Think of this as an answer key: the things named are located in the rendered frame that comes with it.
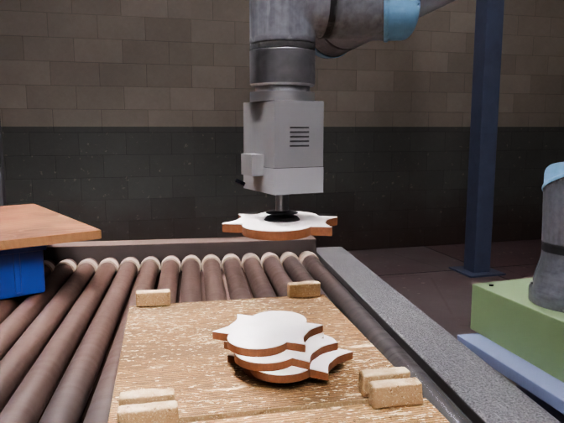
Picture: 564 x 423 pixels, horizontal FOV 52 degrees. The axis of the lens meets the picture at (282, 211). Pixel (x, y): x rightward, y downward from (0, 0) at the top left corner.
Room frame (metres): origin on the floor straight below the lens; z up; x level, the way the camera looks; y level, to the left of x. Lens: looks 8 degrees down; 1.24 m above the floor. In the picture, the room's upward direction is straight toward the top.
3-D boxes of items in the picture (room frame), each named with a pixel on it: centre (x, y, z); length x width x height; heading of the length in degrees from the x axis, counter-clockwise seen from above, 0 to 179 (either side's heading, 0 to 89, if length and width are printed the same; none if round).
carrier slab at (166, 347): (0.79, 0.05, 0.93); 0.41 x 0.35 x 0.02; 12
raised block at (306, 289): (1.01, -0.04, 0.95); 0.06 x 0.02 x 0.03; 102
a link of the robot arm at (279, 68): (0.68, 0.00, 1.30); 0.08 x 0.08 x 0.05
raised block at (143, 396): (0.57, 0.14, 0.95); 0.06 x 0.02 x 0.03; 102
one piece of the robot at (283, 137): (0.67, 0.01, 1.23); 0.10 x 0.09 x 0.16; 117
